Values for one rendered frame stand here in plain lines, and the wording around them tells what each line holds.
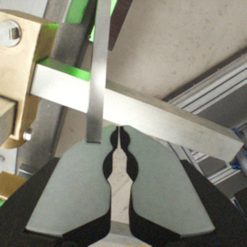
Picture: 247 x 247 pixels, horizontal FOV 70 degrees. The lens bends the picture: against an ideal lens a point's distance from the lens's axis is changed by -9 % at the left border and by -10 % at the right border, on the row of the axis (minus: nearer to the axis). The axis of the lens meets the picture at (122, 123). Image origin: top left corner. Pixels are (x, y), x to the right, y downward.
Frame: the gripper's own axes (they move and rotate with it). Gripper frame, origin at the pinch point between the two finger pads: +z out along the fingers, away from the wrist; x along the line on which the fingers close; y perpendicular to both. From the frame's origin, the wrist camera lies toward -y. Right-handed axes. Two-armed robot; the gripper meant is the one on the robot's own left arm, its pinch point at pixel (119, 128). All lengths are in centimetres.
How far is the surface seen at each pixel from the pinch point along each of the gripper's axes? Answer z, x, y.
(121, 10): 21.2, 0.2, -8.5
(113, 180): 92, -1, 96
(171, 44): 91, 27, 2
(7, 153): 29.5, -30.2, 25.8
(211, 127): 6.4, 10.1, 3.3
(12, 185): 9.6, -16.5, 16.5
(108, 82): 7.5, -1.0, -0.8
